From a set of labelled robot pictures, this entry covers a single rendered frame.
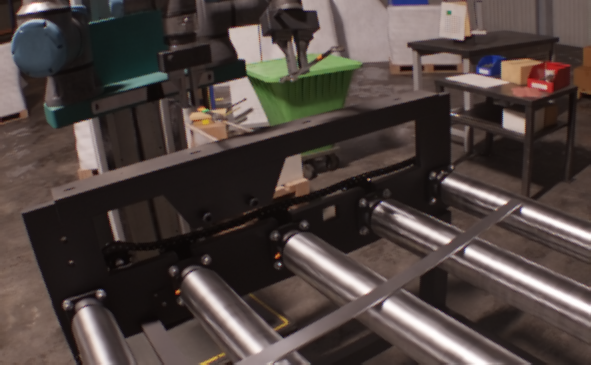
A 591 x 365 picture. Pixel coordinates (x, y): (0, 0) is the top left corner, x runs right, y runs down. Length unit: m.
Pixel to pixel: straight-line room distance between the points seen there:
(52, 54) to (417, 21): 7.03
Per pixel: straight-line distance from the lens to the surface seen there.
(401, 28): 7.95
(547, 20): 12.06
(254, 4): 1.64
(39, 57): 1.30
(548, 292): 1.17
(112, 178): 1.22
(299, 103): 3.88
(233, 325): 1.07
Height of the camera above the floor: 1.55
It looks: 21 degrees down
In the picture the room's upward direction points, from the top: 5 degrees counter-clockwise
